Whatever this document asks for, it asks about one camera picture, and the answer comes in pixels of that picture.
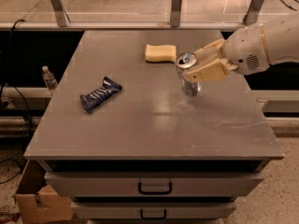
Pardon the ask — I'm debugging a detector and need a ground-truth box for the right metal rail bracket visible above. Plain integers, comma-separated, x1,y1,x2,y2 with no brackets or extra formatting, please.
243,0,264,25

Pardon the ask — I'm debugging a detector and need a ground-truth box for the left metal rail bracket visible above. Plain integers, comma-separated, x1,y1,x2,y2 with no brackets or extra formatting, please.
50,0,69,27

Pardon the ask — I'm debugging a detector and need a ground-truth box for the black cable left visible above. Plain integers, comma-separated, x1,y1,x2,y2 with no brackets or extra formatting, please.
0,19,35,185

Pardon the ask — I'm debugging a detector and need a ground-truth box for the middle metal rail bracket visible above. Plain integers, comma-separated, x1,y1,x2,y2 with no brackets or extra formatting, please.
170,0,182,28

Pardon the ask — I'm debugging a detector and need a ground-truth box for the silver redbull can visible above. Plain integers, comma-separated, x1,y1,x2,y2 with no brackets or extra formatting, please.
175,50,202,97

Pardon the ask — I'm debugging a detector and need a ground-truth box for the black upper drawer handle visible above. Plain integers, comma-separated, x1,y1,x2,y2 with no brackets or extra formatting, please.
137,182,173,195

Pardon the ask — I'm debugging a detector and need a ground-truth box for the lower grey drawer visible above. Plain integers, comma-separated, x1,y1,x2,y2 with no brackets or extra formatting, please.
71,203,236,220

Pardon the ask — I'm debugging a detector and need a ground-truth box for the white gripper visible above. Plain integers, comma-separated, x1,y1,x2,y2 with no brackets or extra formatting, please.
186,24,270,82

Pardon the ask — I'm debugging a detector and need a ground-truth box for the metal rail bracket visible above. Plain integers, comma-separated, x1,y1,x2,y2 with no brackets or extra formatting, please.
170,0,182,28
50,0,69,27
243,0,264,25

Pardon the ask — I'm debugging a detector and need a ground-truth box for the black lower drawer handle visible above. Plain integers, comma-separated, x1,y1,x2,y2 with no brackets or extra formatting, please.
139,209,167,220

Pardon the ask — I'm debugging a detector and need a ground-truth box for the yellow sponge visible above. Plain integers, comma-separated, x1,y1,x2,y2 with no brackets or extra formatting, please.
145,45,177,63

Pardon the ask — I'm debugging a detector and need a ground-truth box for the blue snack bar wrapper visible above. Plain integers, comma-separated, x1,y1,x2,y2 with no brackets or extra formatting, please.
79,77,122,113

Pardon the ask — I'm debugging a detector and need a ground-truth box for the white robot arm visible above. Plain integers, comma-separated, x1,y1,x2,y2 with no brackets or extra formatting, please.
184,14,299,82

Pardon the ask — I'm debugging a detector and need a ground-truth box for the grey drawer cabinet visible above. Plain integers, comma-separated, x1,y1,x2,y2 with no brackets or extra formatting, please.
25,30,283,224

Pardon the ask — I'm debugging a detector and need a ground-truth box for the brown cardboard box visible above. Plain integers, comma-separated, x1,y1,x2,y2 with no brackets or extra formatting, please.
14,161,74,224

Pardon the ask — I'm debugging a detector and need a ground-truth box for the black drawer handle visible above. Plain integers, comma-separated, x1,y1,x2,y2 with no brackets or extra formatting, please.
139,209,167,220
137,182,173,195

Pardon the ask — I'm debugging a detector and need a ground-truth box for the grey drawer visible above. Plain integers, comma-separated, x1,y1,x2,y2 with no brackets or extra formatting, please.
45,172,263,198
71,203,236,220

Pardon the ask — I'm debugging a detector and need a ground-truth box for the clear plastic water bottle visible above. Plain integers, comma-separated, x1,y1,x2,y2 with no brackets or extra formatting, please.
42,66,58,91

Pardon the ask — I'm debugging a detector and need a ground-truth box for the upper grey drawer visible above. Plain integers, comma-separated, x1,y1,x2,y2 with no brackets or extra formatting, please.
45,172,263,198

